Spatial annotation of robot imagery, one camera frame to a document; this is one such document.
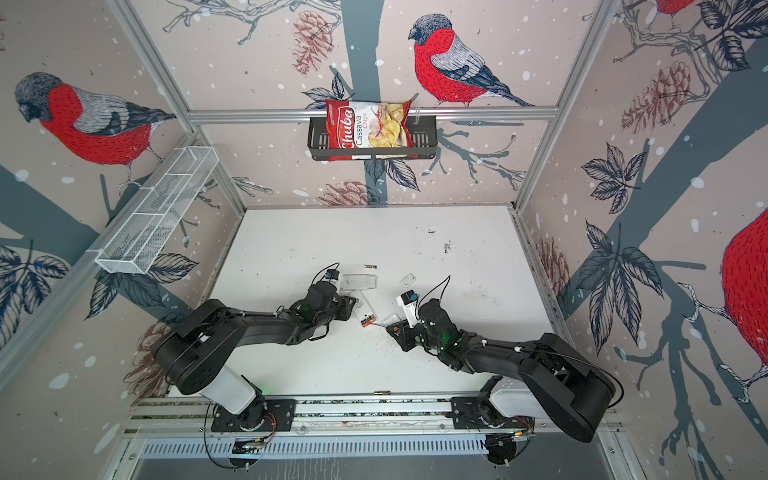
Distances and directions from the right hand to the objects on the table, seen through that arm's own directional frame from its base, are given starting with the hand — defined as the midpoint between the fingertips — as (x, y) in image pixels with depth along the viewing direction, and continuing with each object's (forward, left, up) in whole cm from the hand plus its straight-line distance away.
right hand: (387, 334), depth 83 cm
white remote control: (+18, +14, -2) cm, 23 cm away
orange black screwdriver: (+4, +3, -3) cm, 5 cm away
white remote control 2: (+9, +9, -2) cm, 12 cm away
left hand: (+10, +12, -1) cm, 15 cm away
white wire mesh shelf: (+9, +61, +29) cm, 68 cm away
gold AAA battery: (+26, +8, -4) cm, 27 cm away
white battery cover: (+20, -5, -3) cm, 21 cm away
